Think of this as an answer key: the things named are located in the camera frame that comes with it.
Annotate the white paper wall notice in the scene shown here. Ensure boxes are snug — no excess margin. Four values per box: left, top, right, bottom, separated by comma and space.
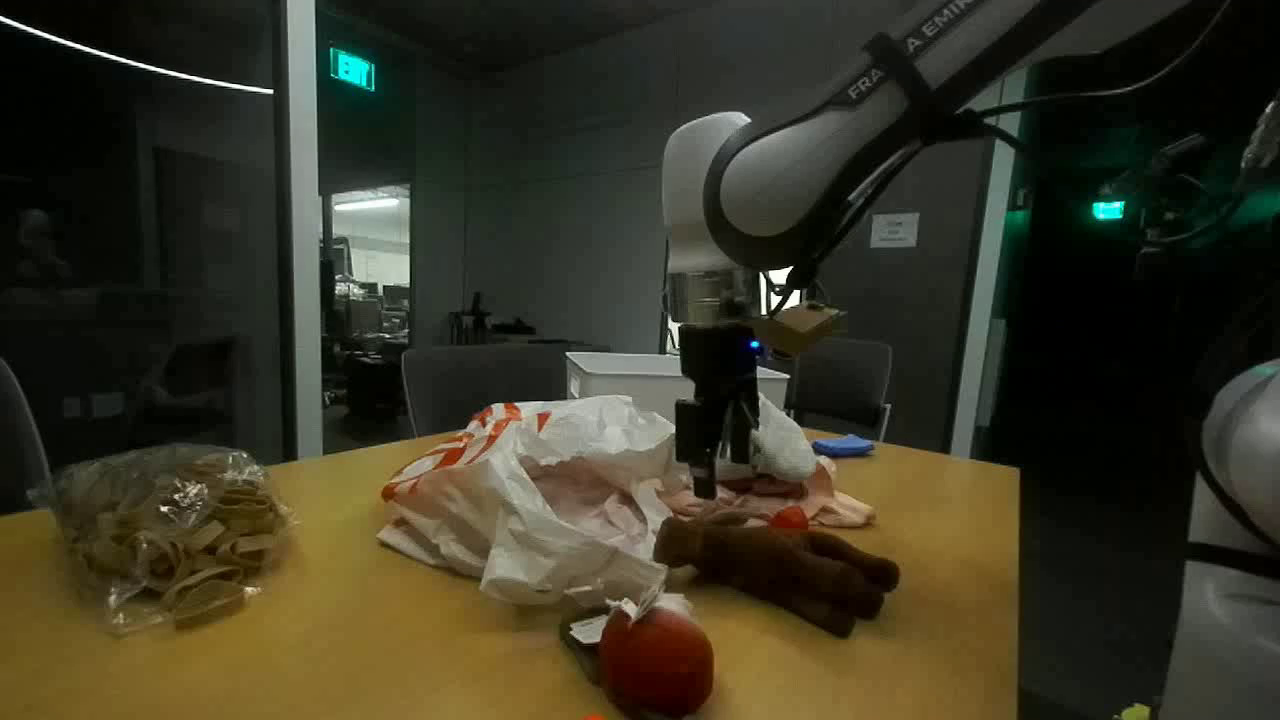
867, 209, 923, 255

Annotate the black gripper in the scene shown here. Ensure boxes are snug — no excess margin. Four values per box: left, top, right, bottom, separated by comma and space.
671, 315, 763, 502

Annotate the white plastic storage bin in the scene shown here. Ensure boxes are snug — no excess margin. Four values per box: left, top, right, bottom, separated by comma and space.
565, 347, 796, 432

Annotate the tan wrist camera box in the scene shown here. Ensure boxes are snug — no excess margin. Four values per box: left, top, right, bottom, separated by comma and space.
754, 300, 848, 360

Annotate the white orange plastic carrier bag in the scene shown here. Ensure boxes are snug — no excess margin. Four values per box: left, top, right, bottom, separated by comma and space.
376, 394, 689, 612

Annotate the green exit sign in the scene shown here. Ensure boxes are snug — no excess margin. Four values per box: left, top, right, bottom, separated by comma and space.
326, 43, 385, 97

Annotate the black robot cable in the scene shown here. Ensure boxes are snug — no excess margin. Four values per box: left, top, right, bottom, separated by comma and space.
756, 0, 1235, 312

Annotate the brown plush reindeer toy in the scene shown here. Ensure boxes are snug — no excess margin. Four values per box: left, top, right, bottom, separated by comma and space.
654, 512, 904, 644

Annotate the blue sponge cloth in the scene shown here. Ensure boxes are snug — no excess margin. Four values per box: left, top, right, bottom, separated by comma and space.
809, 432, 880, 462

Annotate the red plush fruit with leaves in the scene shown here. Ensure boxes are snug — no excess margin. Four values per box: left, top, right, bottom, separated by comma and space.
565, 591, 720, 720

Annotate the pink cloth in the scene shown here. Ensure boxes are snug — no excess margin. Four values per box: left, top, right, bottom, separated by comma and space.
666, 471, 880, 531

